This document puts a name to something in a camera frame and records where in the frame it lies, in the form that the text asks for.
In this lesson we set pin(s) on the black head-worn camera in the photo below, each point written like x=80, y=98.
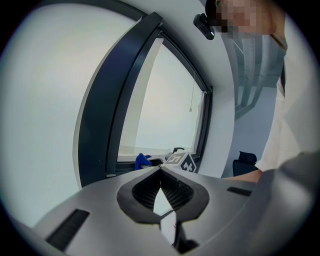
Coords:
x=203, y=26

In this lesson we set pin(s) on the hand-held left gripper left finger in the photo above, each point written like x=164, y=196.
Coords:
x=95, y=200

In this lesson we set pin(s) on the person's white sweatshirt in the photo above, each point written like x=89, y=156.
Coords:
x=300, y=100

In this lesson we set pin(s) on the person's head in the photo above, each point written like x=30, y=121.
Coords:
x=250, y=17

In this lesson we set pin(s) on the person's right forearm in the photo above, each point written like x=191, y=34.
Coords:
x=242, y=177

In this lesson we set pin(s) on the black office chair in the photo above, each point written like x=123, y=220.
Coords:
x=245, y=162

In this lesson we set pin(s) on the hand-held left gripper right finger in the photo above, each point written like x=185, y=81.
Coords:
x=225, y=200

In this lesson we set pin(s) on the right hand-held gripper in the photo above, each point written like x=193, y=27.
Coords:
x=186, y=165

